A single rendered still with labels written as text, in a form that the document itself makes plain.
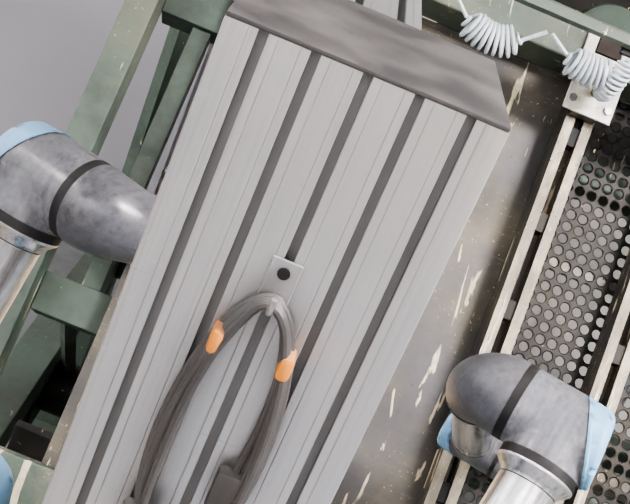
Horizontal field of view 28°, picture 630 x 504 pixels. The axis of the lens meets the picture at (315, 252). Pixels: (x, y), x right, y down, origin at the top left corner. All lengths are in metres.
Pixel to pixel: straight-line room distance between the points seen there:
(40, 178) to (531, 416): 0.72
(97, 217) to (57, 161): 0.09
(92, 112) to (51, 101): 2.96
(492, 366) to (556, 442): 0.14
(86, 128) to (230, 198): 1.39
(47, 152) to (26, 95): 3.78
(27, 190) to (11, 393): 1.16
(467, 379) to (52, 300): 0.98
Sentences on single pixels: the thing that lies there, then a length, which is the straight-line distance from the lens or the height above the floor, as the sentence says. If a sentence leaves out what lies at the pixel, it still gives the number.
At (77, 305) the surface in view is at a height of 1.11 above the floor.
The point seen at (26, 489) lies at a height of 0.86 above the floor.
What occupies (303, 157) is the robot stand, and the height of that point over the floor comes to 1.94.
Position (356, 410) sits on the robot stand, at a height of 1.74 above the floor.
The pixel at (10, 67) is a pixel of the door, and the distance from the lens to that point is 5.41.
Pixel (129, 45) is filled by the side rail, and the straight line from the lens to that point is 2.47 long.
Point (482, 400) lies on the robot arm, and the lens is 1.75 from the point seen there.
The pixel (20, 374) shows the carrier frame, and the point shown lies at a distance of 2.82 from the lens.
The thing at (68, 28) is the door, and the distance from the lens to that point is 5.30.
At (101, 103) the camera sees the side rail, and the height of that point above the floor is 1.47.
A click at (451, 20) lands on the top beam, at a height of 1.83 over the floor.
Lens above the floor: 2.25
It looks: 21 degrees down
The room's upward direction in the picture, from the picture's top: 24 degrees clockwise
